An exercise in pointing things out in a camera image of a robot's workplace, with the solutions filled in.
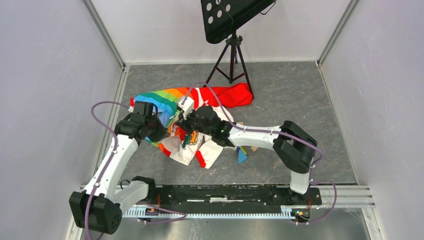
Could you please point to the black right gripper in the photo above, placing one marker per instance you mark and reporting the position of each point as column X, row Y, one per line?
column 185, row 123

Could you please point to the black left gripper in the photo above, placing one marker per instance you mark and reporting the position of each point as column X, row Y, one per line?
column 162, row 132

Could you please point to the rainbow cartoon zip jacket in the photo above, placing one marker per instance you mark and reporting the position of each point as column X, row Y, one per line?
column 184, row 148

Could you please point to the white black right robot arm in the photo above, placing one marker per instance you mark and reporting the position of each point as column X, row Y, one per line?
column 295, row 148

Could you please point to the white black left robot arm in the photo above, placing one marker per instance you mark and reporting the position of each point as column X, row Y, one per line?
column 99, row 207

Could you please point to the yellow green flat block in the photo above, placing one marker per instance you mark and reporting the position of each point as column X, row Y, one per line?
column 243, row 150

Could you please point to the blue triangular block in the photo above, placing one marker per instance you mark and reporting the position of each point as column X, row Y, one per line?
column 242, row 157

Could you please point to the black music stand tripod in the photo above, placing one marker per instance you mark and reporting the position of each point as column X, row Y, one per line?
column 221, row 20

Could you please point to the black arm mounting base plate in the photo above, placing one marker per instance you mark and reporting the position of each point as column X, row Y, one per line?
column 230, row 198

